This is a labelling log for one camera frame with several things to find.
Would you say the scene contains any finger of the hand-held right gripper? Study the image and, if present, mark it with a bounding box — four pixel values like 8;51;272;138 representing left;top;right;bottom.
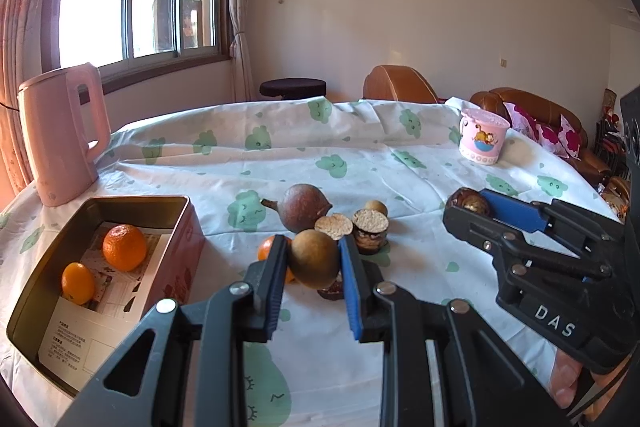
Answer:
442;206;613;303
479;188;627;269

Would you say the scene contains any large brown stemmed fruit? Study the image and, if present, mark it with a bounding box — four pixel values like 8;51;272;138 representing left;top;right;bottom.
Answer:
260;183;333;234

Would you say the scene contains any pink cartoon cup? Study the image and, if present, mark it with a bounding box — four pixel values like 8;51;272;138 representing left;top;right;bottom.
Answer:
459;108;512;166

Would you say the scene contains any brown leather sofa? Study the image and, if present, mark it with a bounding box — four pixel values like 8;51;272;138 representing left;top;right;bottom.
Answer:
470;87;613;188

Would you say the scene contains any small cut fruit piece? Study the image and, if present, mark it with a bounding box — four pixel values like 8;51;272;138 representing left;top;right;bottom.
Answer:
314;213;356;240

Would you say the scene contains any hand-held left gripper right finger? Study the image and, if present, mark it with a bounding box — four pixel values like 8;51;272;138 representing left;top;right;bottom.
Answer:
337;236;573;427

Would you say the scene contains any dark fruit piece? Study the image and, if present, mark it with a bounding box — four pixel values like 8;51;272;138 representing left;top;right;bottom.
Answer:
317;274;346;302

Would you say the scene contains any small orange mandarin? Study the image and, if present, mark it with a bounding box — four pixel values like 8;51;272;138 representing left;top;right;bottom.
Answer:
61;262;96;305

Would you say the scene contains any printed paper sheet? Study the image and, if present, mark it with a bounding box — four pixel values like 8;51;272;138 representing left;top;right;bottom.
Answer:
39;219;173;375

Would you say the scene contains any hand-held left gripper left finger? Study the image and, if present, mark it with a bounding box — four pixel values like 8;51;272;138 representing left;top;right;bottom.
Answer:
57;234;293;427

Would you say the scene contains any large cut fruit piece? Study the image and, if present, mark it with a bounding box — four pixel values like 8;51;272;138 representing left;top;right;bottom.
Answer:
352;208;391;256

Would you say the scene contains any beige curtain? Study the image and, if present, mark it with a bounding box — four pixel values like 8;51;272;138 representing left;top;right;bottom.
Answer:
226;0;261;104

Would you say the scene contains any pink floral cushion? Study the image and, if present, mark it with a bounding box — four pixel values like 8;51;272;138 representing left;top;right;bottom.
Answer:
537;114;583;158
502;102;538;142

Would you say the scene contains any pink electric kettle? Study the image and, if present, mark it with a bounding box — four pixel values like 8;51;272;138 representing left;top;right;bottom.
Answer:
17;63;112;208

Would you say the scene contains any pink patterned curtain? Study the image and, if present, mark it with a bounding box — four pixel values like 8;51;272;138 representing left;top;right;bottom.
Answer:
0;0;76;208

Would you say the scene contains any large orange mandarin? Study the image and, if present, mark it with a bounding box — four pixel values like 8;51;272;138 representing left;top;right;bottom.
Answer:
102;224;148;273

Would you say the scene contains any brown leather armchair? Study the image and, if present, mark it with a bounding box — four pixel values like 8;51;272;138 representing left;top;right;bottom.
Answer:
362;65;446;105

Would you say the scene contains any round tan-brown fruit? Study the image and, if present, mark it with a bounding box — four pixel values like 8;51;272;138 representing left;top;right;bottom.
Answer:
287;229;343;292

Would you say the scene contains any brown wrinkled dried fruit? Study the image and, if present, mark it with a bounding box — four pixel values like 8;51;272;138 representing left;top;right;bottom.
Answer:
446;188;493;218

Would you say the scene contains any black round stool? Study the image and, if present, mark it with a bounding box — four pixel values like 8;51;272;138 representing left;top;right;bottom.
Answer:
259;78;327;100

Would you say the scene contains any dark furniture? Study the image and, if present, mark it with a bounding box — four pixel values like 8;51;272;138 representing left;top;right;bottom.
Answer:
595;89;632;223

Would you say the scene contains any metal tin box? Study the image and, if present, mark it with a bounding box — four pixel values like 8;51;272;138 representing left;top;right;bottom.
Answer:
6;195;206;399

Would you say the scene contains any person's right hand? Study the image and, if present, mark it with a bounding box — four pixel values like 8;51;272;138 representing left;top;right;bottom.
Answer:
553;350;584;410

